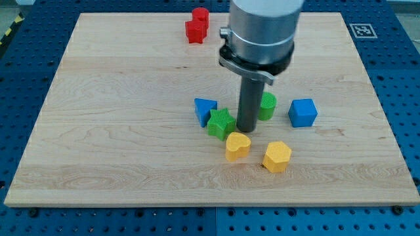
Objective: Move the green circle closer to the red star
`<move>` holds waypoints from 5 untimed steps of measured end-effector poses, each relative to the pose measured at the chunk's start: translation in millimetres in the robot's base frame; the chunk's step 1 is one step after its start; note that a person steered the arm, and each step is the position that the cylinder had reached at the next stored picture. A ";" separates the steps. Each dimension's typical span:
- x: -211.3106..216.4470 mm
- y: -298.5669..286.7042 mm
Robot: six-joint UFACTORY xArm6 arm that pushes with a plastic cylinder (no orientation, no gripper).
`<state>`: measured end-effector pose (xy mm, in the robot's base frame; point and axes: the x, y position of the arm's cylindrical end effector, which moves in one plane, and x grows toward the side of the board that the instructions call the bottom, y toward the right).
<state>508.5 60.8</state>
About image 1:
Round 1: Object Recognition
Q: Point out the wooden board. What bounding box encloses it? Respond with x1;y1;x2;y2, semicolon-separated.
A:
5;12;419;208

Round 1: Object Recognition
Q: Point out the red star block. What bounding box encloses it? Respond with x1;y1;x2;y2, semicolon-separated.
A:
184;20;207;44

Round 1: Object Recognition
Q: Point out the blue triangle block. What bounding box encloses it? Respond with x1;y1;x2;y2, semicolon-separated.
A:
194;98;218;128

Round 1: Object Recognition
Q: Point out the yellow heart block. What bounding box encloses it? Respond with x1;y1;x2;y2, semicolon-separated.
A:
225;132;251;162

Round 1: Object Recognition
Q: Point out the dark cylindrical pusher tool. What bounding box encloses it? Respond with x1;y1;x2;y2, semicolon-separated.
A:
236;77;264;132

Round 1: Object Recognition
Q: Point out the green star block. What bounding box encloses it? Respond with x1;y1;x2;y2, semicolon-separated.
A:
207;108;236;141

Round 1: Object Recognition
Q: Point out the yellow pentagon block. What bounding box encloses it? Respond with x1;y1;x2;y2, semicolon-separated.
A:
262;141;292;173

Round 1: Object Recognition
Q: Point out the blue cube block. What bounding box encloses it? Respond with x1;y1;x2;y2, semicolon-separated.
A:
288;98;318;128

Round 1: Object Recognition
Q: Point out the white fiducial marker tag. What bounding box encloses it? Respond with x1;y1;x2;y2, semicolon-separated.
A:
349;23;377;39

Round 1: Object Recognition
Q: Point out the green circle block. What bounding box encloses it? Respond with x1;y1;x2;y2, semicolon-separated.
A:
258;92;277;121

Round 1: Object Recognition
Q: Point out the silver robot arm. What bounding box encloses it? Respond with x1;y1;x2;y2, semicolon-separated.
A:
219;0;304;85

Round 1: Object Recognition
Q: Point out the red cylinder block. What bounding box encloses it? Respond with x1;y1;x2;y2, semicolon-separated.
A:
192;7;209;29

